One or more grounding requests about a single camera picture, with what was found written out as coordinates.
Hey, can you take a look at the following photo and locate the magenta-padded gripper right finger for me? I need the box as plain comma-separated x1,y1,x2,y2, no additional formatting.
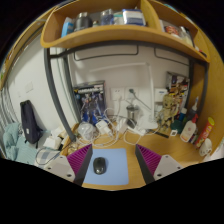
134,143,184,185

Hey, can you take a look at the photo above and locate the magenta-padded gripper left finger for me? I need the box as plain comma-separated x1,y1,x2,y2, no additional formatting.
44,143,94,187

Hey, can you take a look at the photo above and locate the black computer mouse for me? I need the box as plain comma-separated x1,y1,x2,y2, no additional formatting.
92,157,107,175

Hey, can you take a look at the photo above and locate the light blue mouse pad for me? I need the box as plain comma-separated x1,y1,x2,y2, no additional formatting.
82,147,130,187

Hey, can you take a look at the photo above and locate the white tissue box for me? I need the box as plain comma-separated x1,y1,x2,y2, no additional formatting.
43,134,63,151

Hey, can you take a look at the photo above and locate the clear plastic container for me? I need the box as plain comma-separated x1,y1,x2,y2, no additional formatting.
77,121,96,142

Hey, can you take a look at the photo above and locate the white power strip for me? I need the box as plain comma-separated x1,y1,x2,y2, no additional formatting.
131,126,148,136

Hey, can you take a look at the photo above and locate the white red-capped lotion bottle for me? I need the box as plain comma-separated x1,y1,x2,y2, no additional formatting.
179,113,199,143

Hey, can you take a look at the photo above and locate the white printed mug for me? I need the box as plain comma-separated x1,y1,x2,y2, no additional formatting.
199,137,213,158

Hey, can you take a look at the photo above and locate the golden robot figure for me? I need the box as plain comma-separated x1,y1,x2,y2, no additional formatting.
156,93,179,136

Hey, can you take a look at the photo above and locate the orange chips can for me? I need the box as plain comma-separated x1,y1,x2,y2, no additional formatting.
194,116,215,149

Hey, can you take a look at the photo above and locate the dark hanging backpack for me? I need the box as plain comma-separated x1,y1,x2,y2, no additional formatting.
19,99,44,145

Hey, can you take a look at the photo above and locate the white charger block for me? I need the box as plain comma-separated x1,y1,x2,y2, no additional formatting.
95,119,114,136

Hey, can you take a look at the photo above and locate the teal bedding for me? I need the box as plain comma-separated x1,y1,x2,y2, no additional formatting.
2,121,51,164

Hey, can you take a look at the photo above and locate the metal cup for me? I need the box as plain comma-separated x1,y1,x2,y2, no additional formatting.
125,104,140,121

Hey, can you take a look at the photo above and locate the blue spray bottle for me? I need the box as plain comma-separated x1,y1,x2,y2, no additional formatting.
186,96,200,123

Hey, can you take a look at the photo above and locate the blue robot model kit box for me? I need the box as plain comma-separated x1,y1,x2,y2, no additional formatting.
73,79,108,126

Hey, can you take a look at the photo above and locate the white curtain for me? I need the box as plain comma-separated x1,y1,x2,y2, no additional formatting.
0,86,18,134

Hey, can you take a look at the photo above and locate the colourful print box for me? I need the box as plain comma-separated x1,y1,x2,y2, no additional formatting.
165,71,190,101

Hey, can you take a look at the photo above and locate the wooden shelf unit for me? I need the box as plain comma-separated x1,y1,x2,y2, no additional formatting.
39,0,212,64

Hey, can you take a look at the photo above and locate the white charging cable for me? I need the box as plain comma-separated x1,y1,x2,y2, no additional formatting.
94,106,148,148

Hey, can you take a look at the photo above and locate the dark grey metal frame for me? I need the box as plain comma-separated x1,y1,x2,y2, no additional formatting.
43,41,209,143

